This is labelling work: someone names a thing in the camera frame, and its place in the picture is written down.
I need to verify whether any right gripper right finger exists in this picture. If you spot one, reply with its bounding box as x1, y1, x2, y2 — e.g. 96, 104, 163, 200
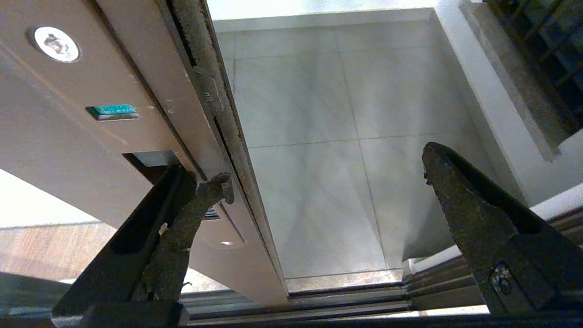
421, 142, 583, 317

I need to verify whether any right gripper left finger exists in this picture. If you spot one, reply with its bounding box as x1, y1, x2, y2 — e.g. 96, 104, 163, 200
52, 165, 235, 315

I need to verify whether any brown framed sliding glass door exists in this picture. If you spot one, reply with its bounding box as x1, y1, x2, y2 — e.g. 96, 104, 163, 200
0, 0, 292, 319

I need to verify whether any recessed door handle lock plate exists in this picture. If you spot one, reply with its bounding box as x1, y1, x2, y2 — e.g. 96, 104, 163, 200
0, 0, 249, 250

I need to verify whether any dark stone window sill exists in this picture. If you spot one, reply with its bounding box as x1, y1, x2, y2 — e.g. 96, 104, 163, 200
460, 0, 577, 162

